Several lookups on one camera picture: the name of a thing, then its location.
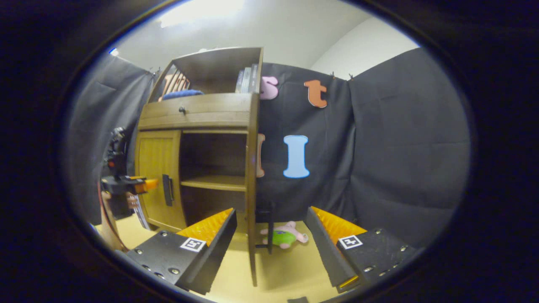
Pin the grey spine book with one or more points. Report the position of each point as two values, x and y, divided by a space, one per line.
247 80

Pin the blue folded towel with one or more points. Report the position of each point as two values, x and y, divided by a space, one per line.
183 94

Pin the black backdrop cloth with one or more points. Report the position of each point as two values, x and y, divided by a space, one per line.
400 147

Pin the wooden cabinet drawer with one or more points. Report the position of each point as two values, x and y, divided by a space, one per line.
210 109

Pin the blue spine book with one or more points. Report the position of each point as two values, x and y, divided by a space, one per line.
239 82

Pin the wooden inner cabinet shelf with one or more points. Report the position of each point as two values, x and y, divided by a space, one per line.
214 182

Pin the pink green plush toy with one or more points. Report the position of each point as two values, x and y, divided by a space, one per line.
283 237

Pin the blue white book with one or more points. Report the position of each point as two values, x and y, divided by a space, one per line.
134 206

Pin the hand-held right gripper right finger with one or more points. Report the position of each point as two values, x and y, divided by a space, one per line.
326 252

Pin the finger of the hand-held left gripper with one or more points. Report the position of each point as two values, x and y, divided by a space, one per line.
134 179
148 186

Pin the wooden cabinet door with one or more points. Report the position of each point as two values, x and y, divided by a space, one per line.
252 210
156 160

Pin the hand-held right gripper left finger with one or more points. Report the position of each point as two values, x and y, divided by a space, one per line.
214 252

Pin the wooden double-door shoe cabinet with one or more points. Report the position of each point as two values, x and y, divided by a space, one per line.
193 122

